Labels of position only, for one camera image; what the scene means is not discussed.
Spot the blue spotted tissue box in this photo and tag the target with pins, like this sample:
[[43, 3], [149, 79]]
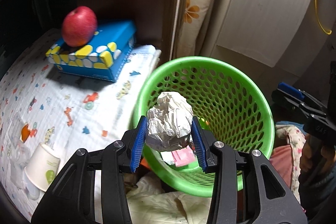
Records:
[[102, 58]]

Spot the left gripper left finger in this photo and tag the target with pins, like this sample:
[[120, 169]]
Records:
[[137, 143]]

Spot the white paper ball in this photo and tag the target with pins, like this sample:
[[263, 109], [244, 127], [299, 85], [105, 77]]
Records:
[[169, 123]]

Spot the orange peel piece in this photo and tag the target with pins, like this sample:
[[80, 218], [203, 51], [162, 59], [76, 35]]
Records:
[[26, 132]]

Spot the green plastic mesh basket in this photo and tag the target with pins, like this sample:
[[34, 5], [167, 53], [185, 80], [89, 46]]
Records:
[[225, 100]]

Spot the clear round plastic lid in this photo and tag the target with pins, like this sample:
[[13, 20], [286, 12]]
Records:
[[19, 178]]

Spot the red apple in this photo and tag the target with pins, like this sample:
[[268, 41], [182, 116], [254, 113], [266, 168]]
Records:
[[79, 26]]

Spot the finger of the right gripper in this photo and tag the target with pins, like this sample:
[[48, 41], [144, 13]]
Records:
[[290, 90]]

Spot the grey wooden wardrobe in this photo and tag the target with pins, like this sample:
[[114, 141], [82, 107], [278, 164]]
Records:
[[269, 40]]

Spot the white paper cup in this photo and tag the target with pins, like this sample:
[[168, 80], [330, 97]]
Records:
[[42, 167]]

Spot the right hand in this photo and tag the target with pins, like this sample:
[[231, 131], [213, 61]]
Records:
[[306, 160]]

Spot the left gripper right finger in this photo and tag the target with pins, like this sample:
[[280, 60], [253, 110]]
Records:
[[199, 144]]

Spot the clear rectangular plastic tray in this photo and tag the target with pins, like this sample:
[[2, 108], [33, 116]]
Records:
[[14, 133]]

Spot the pink snack wrapper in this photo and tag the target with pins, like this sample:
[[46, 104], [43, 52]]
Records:
[[178, 158]]

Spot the floral fabric bundle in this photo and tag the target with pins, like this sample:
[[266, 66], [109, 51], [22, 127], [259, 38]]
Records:
[[286, 155]]

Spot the white printed blanket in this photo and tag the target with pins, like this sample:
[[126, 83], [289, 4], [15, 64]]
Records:
[[65, 112]]

